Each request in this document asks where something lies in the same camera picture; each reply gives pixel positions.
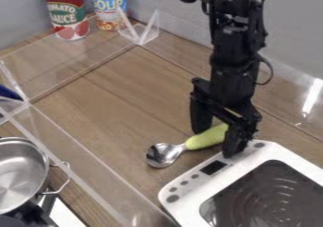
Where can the green handled metal spoon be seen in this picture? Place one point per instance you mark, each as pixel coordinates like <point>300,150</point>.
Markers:
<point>162,154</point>

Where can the black stove under pot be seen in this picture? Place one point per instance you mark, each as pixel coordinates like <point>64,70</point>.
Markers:
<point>32,214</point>

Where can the white and black stove top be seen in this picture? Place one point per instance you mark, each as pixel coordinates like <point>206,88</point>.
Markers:
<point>267,187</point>

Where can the stainless steel pot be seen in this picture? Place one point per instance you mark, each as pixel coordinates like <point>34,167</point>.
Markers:
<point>24,174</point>

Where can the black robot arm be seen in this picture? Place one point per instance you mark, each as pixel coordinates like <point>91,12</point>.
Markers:
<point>238,31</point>

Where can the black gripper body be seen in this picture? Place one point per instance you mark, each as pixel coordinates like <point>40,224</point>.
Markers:
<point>227,93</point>

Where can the clear acrylic left bracket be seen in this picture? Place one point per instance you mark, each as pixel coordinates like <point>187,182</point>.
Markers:
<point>14,100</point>

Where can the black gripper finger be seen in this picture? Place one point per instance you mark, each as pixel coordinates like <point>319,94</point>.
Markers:
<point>200,117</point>
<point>236,138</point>

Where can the alphabet soup can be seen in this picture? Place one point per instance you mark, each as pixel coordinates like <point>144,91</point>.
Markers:
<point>107,13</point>

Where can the tomato sauce can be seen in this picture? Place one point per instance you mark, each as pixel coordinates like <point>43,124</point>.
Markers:
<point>68,19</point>

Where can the clear acrylic corner bracket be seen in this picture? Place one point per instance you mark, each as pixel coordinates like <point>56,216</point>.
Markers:
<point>139,34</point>

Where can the blue object at left edge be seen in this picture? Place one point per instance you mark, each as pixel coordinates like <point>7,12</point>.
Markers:
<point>6,92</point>

